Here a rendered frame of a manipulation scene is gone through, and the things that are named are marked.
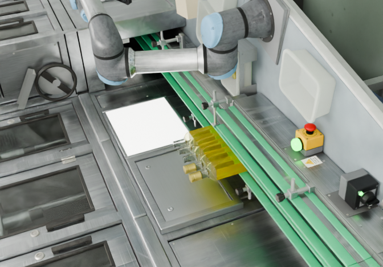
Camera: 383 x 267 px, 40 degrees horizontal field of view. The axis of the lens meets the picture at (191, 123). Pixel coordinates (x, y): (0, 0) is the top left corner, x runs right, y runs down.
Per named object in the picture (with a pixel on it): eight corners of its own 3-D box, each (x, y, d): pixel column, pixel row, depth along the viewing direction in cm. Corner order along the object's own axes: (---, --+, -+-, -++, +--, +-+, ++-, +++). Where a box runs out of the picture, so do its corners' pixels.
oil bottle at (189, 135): (228, 130, 229) (182, 143, 223) (228, 119, 225) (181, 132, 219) (234, 137, 224) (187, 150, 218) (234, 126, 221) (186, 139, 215)
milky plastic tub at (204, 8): (212, 32, 257) (195, 36, 255) (215, -8, 241) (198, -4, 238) (227, 54, 247) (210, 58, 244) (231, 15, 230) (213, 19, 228)
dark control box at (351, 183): (360, 187, 167) (337, 194, 165) (363, 167, 162) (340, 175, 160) (377, 202, 161) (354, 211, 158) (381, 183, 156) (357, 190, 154)
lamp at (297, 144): (296, 145, 185) (288, 147, 184) (297, 134, 182) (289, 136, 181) (303, 152, 181) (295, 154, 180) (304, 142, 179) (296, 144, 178)
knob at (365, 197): (371, 200, 159) (379, 207, 156) (359, 205, 158) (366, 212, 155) (374, 189, 157) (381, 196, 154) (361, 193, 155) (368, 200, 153)
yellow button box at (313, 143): (312, 140, 188) (294, 146, 186) (314, 123, 184) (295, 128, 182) (324, 151, 183) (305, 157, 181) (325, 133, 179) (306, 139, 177)
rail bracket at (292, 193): (310, 185, 171) (273, 197, 168) (312, 168, 167) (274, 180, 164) (317, 193, 168) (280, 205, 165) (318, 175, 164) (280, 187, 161)
